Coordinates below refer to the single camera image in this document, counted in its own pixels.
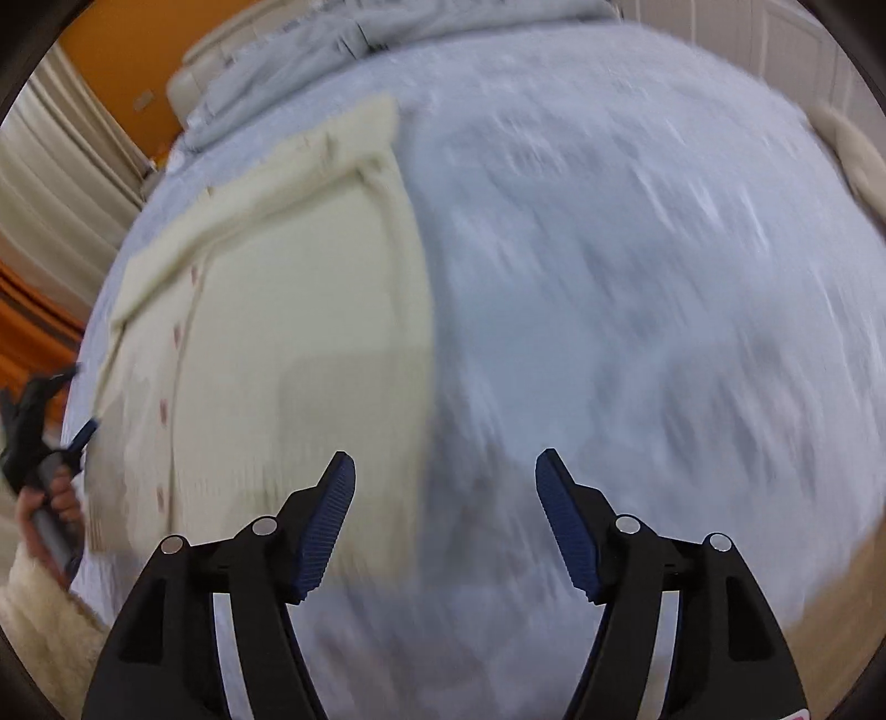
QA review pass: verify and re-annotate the cream knit cardigan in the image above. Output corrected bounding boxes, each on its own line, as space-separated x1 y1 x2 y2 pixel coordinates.
81 93 439 596

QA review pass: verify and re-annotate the person's left forearm cream sleeve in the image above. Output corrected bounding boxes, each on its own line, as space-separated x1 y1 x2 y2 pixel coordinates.
0 533 112 717

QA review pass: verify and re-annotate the grey pillow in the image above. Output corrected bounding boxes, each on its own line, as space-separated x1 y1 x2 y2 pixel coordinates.
181 0 624 155

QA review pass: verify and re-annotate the white wardrobe door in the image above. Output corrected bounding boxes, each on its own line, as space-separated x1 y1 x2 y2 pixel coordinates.
616 0 880 126

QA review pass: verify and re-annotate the person's left hand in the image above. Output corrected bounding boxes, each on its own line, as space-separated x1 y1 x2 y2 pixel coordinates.
15 465 87 563

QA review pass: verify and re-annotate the beige padded headboard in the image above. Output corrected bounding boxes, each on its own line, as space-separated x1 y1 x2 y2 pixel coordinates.
166 15 278 129

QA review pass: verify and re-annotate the light blue bed blanket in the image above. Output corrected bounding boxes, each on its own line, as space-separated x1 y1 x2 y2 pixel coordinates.
61 19 886 720

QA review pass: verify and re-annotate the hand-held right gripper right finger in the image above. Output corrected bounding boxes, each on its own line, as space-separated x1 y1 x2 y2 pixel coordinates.
535 448 810 720

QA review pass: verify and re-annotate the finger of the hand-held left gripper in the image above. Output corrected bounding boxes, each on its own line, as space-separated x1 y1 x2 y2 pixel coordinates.
65 415 99 459

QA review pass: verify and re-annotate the cream curtain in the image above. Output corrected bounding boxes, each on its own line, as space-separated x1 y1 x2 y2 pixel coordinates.
0 42 150 343

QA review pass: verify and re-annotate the cream fluffy cloth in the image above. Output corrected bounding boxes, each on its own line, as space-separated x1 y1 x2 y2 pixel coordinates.
806 97 886 243

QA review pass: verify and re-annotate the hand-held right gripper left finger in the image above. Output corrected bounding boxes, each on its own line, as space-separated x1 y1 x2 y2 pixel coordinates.
81 450 357 720

